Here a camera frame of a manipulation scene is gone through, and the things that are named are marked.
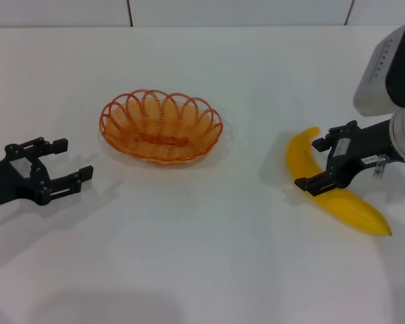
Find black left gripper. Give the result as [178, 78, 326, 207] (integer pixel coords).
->
[0, 136, 95, 211]

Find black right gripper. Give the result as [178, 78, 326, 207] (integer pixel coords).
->
[294, 119, 398, 198]

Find yellow banana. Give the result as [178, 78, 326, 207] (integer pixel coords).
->
[286, 126, 393, 237]

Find orange plastic wire basket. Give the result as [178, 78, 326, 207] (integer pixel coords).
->
[99, 88, 225, 166]

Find right gripper cable with plug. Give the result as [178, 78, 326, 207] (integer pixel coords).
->
[372, 153, 389, 175]

